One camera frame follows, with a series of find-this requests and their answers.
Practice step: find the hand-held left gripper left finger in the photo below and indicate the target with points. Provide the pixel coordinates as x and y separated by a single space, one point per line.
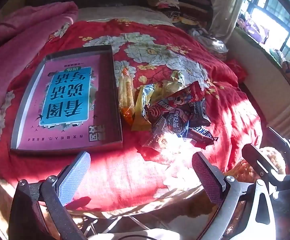
72 180

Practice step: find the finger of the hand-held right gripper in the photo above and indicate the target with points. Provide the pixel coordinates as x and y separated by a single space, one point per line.
288 150
256 158

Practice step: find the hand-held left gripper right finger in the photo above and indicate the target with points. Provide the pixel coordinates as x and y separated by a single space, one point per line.
207 180

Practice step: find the brown chocolate bar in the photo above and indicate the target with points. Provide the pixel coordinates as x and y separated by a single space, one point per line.
200 135

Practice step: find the blue cookie packet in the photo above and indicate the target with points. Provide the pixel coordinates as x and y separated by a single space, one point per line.
173 121

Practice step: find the black snack packet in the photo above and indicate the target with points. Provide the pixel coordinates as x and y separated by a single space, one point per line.
200 112

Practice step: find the clear candy packet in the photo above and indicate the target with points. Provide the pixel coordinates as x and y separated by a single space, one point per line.
155 135

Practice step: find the red cartoon snack packet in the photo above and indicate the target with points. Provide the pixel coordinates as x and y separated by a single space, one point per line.
177 100

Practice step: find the yellow snack packet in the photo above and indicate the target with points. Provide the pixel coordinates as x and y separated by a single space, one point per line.
140 116

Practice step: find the grey box with pink print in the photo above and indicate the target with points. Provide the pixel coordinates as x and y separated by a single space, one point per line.
59 80

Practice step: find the long orange rice stick packet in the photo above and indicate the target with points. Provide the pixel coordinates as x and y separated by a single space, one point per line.
127 92

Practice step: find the blue-white snack packet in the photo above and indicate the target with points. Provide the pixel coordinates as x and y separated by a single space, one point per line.
150 93

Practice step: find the red floral blanket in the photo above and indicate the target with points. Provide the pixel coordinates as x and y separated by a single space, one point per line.
135 167

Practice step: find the clear plastic bag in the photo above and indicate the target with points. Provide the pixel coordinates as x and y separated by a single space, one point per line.
210 42

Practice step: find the purple cloth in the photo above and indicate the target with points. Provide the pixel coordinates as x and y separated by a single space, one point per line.
253 27

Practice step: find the barred window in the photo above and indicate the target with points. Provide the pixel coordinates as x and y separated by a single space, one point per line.
275 10

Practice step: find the pink quilt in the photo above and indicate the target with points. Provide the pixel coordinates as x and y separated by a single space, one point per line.
17 42

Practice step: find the pale curtain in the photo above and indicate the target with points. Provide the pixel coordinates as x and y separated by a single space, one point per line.
227 10

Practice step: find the pile of folded clothes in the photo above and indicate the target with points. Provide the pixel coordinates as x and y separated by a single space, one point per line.
180 7

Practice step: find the cream bed sheet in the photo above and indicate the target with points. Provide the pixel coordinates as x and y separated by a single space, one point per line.
125 15

